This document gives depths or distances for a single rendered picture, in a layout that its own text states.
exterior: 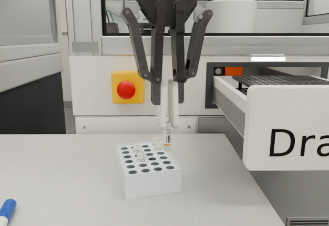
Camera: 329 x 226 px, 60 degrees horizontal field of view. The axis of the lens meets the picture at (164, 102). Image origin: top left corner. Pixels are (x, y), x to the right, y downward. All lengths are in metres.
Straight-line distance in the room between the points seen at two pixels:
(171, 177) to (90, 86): 0.36
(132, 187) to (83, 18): 0.42
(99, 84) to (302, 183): 0.58
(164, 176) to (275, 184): 0.45
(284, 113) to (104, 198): 0.27
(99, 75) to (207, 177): 0.36
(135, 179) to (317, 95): 0.26
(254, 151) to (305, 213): 0.54
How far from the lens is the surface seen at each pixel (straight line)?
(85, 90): 0.71
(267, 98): 0.37
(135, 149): 0.50
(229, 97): 0.55
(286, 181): 0.84
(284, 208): 0.88
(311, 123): 0.40
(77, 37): 0.71
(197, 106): 0.70
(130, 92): 0.62
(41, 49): 1.44
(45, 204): 0.45
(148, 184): 0.43
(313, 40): 0.76
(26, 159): 0.61
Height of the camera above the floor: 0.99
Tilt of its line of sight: 13 degrees down
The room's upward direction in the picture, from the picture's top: straight up
